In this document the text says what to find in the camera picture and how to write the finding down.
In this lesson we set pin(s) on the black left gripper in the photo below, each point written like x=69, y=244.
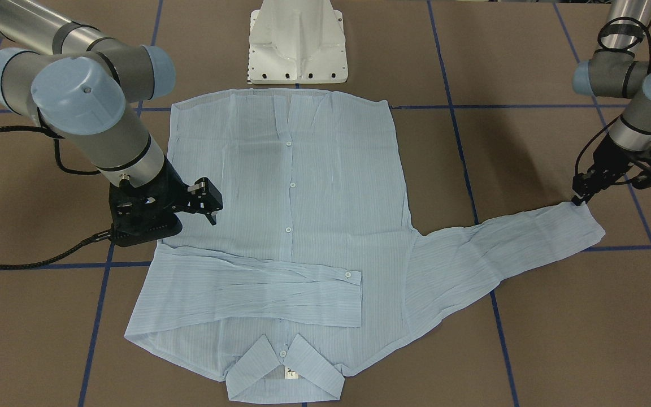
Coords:
x=611, y=162

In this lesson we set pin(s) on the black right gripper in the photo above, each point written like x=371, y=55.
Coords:
x=174, y=186

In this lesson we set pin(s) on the light blue button shirt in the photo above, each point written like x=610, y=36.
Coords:
x=313, y=271

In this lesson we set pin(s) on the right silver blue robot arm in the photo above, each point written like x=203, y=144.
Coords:
x=77, y=83

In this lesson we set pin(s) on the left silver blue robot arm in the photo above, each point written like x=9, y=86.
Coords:
x=619, y=68

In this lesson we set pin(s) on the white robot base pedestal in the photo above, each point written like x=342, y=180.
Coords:
x=297, y=42

